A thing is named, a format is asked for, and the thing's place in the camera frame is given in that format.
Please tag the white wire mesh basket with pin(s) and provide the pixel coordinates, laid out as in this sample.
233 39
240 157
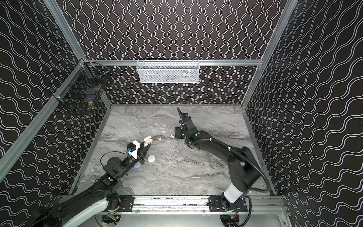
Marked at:
168 71

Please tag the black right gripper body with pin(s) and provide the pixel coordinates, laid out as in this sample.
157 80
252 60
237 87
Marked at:
185 121

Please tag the purple round disc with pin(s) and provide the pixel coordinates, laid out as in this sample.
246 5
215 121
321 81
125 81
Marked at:
137 165

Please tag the black wire basket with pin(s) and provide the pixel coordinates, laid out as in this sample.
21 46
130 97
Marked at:
88 85

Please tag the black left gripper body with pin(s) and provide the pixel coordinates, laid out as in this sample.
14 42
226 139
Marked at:
140 151

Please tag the white round disc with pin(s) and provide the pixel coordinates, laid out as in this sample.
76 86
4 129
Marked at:
151 158

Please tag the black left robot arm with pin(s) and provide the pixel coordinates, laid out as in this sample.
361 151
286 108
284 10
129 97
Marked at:
93 200

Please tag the cream earbud charging case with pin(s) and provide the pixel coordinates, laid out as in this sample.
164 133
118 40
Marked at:
148 140

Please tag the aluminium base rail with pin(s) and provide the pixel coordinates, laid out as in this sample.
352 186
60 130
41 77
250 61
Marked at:
197 205

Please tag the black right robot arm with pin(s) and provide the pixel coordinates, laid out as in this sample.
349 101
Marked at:
244 171

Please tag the aluminium corner frame post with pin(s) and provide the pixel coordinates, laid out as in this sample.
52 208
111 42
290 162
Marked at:
65 28

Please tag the small brass object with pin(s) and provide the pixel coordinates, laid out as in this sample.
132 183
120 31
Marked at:
91 106

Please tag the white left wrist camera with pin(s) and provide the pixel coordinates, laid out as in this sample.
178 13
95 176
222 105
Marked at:
132 149

